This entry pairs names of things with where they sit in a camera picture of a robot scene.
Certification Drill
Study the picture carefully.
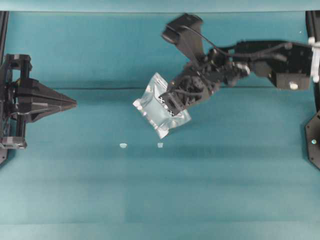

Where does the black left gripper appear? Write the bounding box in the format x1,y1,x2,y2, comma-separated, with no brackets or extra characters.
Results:
0,54,77,150

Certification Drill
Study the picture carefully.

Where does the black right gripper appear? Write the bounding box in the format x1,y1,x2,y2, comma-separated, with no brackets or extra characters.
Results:
158,63,222,116

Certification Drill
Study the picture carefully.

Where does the silver zip bag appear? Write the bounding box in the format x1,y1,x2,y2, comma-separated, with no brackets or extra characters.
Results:
132,72,192,139

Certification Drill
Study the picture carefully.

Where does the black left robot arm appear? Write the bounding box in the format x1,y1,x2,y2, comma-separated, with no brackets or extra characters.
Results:
0,11,77,149

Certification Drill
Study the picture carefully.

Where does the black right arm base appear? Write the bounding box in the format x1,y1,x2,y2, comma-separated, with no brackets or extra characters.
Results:
304,111,320,170

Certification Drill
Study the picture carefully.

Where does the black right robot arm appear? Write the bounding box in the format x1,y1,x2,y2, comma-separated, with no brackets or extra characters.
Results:
159,13,320,116

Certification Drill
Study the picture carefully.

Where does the small white tape piece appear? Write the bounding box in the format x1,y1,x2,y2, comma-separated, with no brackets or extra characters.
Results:
119,143,128,149
157,142,164,148

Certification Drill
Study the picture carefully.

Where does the teal table cloth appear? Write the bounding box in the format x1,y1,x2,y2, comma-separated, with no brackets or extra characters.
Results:
0,11,320,240

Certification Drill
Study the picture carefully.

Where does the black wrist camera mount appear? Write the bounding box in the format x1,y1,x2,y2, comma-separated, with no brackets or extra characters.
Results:
161,13,205,67

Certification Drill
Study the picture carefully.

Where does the black camera cable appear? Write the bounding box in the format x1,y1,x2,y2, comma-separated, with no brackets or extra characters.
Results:
183,24,313,57

